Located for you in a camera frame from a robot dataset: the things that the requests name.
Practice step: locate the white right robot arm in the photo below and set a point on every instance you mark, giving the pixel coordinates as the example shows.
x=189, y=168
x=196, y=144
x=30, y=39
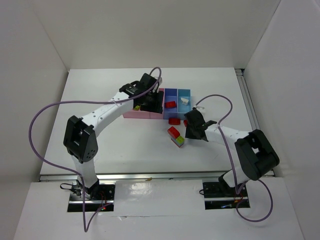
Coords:
x=250, y=153

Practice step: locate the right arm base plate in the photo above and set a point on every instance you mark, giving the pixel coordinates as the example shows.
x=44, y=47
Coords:
x=218, y=197

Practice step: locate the dark blue container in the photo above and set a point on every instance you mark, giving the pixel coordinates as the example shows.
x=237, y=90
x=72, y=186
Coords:
x=170, y=95

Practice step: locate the large pink container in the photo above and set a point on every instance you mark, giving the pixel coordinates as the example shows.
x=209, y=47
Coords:
x=132, y=114

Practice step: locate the grey white lego piece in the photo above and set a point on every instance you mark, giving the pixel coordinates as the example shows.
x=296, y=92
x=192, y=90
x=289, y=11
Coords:
x=184, y=101

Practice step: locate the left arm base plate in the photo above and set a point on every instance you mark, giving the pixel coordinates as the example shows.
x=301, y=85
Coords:
x=104, y=195

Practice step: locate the aluminium front rail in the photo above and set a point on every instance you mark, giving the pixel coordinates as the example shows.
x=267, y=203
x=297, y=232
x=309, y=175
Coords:
x=137, y=176

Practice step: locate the wide red lego brick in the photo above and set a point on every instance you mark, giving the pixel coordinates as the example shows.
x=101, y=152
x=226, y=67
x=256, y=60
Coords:
x=174, y=121

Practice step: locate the light blue container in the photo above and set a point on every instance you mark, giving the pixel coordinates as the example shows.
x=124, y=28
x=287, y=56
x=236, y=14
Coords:
x=183, y=109

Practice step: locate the multicolour lego stack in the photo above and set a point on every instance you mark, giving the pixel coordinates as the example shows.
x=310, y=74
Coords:
x=176, y=137

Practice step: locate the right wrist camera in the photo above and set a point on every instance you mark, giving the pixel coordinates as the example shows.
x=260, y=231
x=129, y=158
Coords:
x=200, y=108

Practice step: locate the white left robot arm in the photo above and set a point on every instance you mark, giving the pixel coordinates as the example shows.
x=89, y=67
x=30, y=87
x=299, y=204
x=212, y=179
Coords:
x=80, y=138

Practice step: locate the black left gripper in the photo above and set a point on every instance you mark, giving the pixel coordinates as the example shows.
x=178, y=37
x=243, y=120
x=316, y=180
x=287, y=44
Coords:
x=155, y=104

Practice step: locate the narrow pink container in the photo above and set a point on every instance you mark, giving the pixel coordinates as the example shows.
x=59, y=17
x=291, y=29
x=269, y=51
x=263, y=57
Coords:
x=154, y=115

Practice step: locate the aluminium side rail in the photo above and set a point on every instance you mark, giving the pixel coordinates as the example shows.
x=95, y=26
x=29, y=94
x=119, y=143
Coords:
x=239, y=72

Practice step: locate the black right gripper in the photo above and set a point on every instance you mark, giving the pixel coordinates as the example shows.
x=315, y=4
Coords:
x=193, y=130

